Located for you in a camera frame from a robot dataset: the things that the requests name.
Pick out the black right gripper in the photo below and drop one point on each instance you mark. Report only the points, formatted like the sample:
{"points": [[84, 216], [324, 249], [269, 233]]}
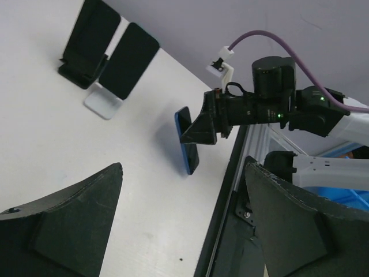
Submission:
{"points": [[219, 114]]}

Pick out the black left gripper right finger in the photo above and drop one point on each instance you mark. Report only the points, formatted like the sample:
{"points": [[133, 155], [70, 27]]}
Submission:
{"points": [[303, 234]]}

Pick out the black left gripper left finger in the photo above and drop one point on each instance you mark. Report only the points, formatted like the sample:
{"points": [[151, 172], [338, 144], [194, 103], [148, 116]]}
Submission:
{"points": [[65, 233]]}

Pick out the white folding phone stand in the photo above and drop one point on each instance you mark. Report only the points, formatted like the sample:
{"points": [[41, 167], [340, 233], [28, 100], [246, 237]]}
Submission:
{"points": [[102, 102]]}

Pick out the black folding phone stand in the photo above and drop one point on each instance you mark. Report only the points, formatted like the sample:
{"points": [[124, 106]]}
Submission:
{"points": [[77, 77]]}

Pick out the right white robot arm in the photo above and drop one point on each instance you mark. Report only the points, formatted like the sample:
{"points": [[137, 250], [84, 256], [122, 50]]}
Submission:
{"points": [[276, 99]]}

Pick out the blue plastic bin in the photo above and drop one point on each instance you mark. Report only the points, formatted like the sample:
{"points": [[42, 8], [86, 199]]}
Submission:
{"points": [[351, 198]]}

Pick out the aluminium rail right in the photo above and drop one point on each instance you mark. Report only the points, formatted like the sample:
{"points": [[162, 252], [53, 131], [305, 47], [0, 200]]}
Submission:
{"points": [[258, 142]]}

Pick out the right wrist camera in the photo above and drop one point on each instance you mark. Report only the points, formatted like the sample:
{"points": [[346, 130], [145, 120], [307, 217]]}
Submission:
{"points": [[220, 68]]}

